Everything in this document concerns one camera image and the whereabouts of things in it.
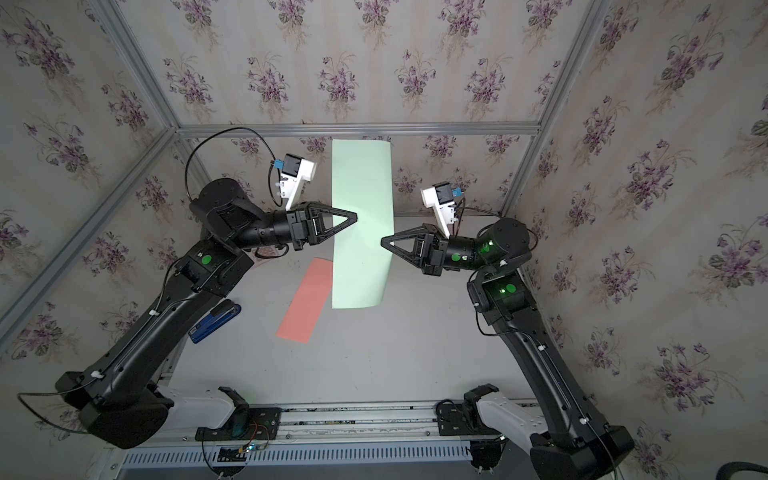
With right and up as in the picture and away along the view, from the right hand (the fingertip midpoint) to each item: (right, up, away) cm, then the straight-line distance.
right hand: (391, 250), depth 49 cm
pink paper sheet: (-26, -18, +46) cm, 56 cm away
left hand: (-6, +5, -1) cm, 8 cm away
